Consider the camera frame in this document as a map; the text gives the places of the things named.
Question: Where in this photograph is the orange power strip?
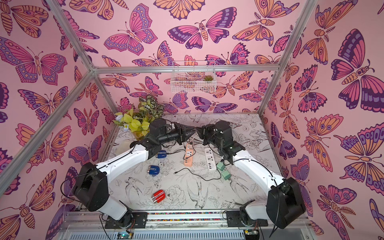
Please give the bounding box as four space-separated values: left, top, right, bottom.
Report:
184 150 195 168

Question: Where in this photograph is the aluminium cage frame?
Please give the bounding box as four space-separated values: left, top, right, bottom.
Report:
1 1 318 194

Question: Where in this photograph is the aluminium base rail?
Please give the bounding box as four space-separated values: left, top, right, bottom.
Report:
56 210 317 240

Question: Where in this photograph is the small green succulent plant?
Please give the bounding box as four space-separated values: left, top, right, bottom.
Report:
204 75 214 82

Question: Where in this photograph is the white power strip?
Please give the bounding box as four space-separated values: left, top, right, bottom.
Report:
204 148 217 172

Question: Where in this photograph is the amber glass vase with plants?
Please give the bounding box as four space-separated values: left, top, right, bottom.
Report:
113 96 164 141

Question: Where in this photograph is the black USB cable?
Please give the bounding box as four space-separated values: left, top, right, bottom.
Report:
173 131 223 182
165 139 197 160

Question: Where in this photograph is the white wire wall basket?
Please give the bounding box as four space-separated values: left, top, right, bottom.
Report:
170 60 217 94

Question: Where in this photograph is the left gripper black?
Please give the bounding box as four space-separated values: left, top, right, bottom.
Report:
157 123 196 147

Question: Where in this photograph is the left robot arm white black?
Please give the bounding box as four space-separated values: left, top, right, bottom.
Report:
72 119 196 229

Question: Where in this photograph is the green charger adapter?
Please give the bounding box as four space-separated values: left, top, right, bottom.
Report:
216 162 226 172
221 170 232 180

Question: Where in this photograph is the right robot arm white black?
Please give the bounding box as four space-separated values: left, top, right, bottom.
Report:
196 121 307 229

